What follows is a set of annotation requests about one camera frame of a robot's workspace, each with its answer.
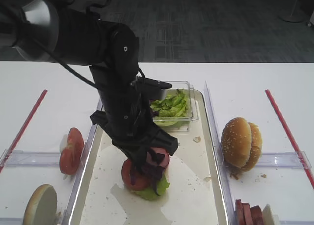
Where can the clear rail behind buns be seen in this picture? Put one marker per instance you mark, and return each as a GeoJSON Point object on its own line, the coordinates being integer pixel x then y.
{"type": "Point", "coordinates": [285, 160]}

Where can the green lettuce in container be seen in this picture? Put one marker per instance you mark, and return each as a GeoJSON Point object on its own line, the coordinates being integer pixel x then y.
{"type": "Point", "coordinates": [172, 106]}

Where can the sliced meat patties stack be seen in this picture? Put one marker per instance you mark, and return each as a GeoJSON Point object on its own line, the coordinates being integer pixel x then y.
{"type": "Point", "coordinates": [247, 215]}

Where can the plain bottom bun slice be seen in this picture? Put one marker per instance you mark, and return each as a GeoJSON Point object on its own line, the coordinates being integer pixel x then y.
{"type": "Point", "coordinates": [41, 207]}

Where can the meat slice on stack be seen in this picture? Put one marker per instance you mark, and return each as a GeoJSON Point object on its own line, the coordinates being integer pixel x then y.
{"type": "Point", "coordinates": [163, 158]}

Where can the sesame bun half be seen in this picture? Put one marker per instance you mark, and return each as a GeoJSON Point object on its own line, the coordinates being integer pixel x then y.
{"type": "Point", "coordinates": [236, 142]}
{"type": "Point", "coordinates": [256, 147]}

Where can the white tomato pusher block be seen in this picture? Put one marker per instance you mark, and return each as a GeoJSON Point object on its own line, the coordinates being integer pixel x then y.
{"type": "Point", "coordinates": [63, 143]}

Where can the tomato slice on stack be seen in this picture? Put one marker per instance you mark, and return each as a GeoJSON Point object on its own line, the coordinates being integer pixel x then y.
{"type": "Point", "coordinates": [132, 179]}

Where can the left clear long divider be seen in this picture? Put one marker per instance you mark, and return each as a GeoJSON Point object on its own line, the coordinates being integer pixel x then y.
{"type": "Point", "coordinates": [81, 166]}

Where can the right red strip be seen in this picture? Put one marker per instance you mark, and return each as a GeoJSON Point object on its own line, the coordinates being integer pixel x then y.
{"type": "Point", "coordinates": [291, 138]}

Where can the sesame bun outer half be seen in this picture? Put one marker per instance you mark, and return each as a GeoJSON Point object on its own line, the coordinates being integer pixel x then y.
{"type": "Point", "coordinates": [236, 142]}

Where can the purple cabbage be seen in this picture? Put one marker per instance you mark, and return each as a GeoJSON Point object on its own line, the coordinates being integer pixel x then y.
{"type": "Point", "coordinates": [158, 185]}

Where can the left red strip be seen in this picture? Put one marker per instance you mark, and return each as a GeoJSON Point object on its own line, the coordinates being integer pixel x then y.
{"type": "Point", "coordinates": [23, 130]}

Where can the red strip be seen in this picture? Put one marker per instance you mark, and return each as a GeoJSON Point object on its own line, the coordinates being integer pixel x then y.
{"type": "Point", "coordinates": [23, 130]}
{"type": "Point", "coordinates": [291, 138]}

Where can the clear rail behind tomato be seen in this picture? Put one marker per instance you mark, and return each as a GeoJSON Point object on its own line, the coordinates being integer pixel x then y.
{"type": "Point", "coordinates": [19, 158]}

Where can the white stand base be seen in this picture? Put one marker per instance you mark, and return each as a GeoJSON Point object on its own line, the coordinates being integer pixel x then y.
{"type": "Point", "coordinates": [298, 12]}

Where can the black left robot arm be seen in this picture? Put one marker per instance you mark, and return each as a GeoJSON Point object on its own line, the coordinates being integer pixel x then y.
{"type": "Point", "coordinates": [46, 31]}

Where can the clear plastic salad container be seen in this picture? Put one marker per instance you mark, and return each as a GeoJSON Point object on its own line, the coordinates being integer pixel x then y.
{"type": "Point", "coordinates": [181, 124]}

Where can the tomato slices in rack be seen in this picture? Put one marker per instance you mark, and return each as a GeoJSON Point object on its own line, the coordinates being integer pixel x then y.
{"type": "Point", "coordinates": [69, 160]}

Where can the metal tray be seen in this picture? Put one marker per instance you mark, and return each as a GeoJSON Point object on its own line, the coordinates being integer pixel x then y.
{"type": "Point", "coordinates": [193, 197]}

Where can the sesame bun inner half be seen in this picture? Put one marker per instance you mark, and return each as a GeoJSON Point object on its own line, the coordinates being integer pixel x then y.
{"type": "Point", "coordinates": [256, 147]}

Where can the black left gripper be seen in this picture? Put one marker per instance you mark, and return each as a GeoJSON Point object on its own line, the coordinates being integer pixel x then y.
{"type": "Point", "coordinates": [136, 148]}

